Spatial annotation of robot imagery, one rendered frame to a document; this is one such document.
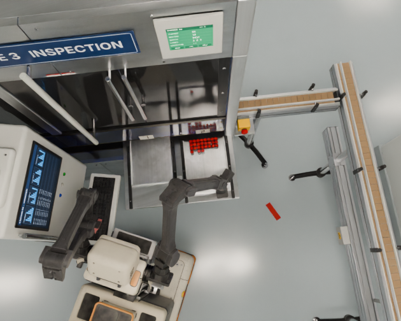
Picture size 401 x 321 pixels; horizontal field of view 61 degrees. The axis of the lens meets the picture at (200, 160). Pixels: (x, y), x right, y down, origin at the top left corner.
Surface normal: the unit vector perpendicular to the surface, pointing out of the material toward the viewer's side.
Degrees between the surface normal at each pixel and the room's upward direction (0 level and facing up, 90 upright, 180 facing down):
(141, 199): 0
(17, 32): 90
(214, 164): 0
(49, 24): 90
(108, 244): 43
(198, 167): 0
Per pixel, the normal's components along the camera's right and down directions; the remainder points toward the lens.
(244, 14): 0.10, 0.96
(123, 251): 0.18, -0.81
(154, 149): -0.04, -0.25
